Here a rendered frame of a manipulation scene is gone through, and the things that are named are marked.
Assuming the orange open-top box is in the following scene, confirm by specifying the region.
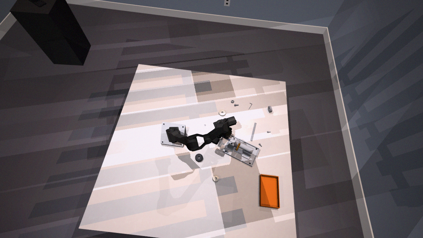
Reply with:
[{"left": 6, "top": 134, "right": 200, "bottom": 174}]
[{"left": 259, "top": 174, "right": 280, "bottom": 209}]

